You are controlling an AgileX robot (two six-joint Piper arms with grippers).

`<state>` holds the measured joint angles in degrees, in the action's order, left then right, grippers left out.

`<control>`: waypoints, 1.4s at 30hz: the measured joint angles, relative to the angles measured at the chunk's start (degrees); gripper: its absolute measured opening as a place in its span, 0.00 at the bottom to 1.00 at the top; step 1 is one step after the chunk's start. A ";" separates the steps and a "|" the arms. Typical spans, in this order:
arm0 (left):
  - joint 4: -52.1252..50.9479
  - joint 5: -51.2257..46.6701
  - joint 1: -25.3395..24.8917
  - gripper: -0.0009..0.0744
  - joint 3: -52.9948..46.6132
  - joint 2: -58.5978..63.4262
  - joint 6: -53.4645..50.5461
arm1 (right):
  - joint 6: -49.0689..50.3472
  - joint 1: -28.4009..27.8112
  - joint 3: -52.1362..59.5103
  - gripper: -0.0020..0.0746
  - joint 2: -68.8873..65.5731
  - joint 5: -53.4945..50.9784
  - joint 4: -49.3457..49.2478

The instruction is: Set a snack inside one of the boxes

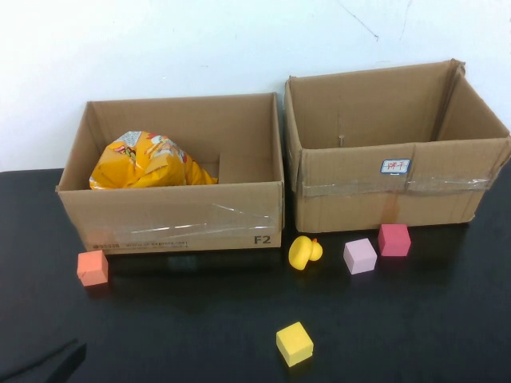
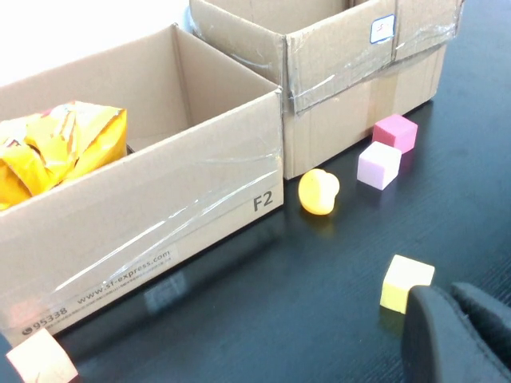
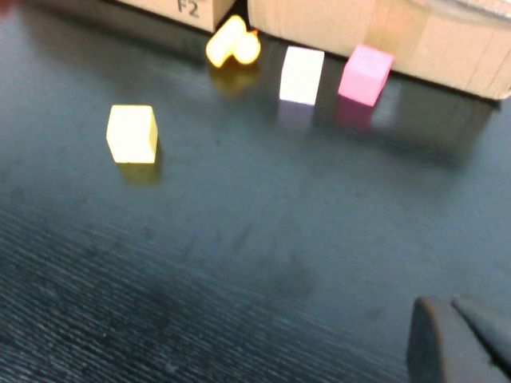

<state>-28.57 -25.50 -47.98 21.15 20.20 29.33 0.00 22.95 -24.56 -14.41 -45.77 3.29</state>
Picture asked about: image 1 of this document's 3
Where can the large yellow chips bag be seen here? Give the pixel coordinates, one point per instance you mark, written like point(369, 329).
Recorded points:
point(147, 167)

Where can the cardboard box with white label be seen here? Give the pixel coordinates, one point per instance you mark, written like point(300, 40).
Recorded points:
point(359, 207)

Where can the yellow rubber duck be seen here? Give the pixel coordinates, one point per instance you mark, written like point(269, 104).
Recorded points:
point(303, 253)

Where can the pink foam cube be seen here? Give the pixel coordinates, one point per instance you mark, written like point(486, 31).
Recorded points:
point(393, 240)

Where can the yellow foam cube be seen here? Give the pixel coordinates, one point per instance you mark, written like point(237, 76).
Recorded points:
point(294, 345)

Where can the orange foam cube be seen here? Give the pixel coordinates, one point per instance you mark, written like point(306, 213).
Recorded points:
point(92, 269)

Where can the lilac foam cube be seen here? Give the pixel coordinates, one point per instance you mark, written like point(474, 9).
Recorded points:
point(360, 257)

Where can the white handwritten label sticker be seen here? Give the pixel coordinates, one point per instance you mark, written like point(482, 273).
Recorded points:
point(394, 166)

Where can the cardboard box with F2 print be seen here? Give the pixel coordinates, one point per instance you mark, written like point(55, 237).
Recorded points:
point(159, 219)

